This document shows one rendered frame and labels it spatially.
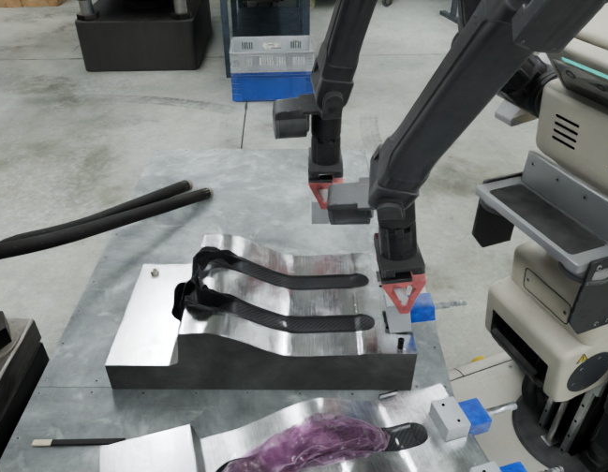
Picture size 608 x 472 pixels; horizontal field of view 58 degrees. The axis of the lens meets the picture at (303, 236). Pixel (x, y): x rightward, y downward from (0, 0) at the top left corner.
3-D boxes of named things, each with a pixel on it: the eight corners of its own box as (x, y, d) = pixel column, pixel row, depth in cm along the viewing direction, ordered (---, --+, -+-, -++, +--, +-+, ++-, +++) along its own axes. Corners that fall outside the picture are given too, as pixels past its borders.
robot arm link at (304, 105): (345, 95, 92) (335, 65, 97) (276, 99, 90) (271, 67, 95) (338, 148, 101) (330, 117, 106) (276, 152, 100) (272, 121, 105)
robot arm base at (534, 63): (569, 75, 96) (523, 55, 105) (546, 51, 91) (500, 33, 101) (535, 116, 99) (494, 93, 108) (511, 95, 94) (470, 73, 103)
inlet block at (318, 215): (372, 210, 116) (374, 188, 113) (375, 224, 112) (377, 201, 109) (310, 211, 116) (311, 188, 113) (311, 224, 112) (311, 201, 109)
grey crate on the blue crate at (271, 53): (312, 54, 421) (312, 35, 412) (315, 73, 388) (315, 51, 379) (232, 55, 419) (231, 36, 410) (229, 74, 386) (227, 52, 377)
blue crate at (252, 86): (311, 81, 434) (312, 53, 421) (314, 101, 400) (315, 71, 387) (234, 82, 432) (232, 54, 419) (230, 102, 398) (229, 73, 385)
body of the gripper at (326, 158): (308, 180, 103) (308, 144, 99) (308, 154, 111) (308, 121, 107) (343, 180, 103) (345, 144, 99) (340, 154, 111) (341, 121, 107)
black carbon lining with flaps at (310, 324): (366, 280, 103) (370, 240, 98) (375, 344, 90) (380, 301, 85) (183, 280, 103) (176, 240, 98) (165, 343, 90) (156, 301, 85)
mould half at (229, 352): (391, 287, 112) (398, 233, 104) (411, 390, 91) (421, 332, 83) (148, 287, 112) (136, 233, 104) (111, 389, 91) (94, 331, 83)
